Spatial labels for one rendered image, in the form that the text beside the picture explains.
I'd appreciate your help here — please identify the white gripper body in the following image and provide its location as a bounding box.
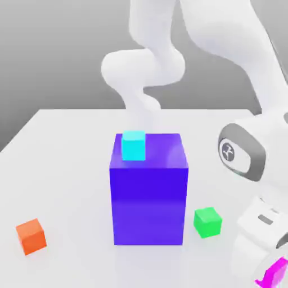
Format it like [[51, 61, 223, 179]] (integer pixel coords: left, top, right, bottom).
[[231, 232, 288, 288]]

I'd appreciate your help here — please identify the small green cube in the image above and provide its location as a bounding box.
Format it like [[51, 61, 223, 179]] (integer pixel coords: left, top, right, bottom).
[[193, 206, 223, 239]]

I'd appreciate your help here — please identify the small cyan cube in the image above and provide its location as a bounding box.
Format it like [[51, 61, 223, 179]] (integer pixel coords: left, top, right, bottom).
[[121, 130, 146, 161]]

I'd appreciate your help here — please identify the large blue box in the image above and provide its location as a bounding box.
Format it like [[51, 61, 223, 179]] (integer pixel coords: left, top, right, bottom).
[[109, 133, 189, 246]]

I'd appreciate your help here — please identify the small magenta cube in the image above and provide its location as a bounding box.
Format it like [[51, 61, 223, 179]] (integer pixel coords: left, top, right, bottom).
[[254, 256, 288, 288]]

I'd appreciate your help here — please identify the small orange cube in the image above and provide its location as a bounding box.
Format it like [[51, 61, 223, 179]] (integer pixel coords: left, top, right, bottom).
[[15, 218, 48, 257]]

